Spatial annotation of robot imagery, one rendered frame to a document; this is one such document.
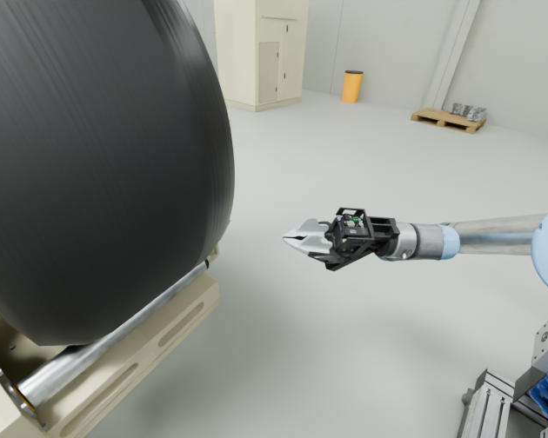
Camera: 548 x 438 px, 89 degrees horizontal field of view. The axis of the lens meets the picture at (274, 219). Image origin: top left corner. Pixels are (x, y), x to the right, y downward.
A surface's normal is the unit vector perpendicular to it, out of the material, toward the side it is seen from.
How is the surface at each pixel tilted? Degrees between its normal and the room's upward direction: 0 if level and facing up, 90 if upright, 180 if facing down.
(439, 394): 0
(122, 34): 59
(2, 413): 0
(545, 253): 85
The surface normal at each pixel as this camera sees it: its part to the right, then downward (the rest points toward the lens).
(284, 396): 0.04, -0.82
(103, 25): 0.72, -0.16
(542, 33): -0.66, 0.40
